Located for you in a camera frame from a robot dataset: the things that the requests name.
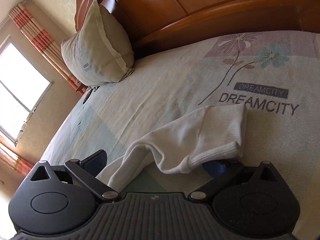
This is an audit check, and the white printed sweatshirt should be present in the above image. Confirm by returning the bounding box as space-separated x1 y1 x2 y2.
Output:
98 104 247 192

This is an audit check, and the black remote control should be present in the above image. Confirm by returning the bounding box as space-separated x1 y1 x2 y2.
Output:
82 89 93 104

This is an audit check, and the left orange striped curtain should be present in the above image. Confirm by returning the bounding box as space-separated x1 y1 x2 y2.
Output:
1 135 33 176

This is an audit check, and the orange striped curtain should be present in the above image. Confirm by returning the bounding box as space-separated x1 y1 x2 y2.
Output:
9 3 81 90
1 135 33 176

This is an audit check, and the wooden bedside table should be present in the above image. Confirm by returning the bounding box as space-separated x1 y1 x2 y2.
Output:
75 83 88 95

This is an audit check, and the patchwork pastel bed sheet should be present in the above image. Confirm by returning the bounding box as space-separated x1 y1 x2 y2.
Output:
42 31 319 239

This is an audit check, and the front pastel pillow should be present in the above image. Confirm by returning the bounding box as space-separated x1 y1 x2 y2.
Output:
61 0 134 87

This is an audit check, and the right orange striped curtain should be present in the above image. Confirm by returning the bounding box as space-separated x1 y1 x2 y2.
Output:
9 3 81 90

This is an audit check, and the wooden headboard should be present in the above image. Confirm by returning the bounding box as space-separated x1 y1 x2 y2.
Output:
75 0 319 57

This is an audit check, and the window with white frame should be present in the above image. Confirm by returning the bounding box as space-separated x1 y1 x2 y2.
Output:
1 36 54 145

